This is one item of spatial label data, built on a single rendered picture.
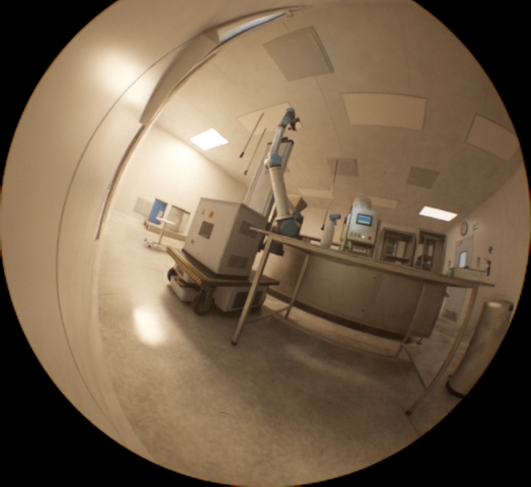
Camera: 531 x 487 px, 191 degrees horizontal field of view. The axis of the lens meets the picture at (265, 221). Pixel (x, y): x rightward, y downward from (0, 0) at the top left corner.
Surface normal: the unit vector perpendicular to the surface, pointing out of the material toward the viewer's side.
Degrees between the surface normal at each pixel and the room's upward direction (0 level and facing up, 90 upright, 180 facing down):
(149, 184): 90
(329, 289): 90
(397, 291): 90
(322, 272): 90
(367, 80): 180
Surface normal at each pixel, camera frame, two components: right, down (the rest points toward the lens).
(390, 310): -0.53, -0.30
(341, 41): -0.32, 0.94
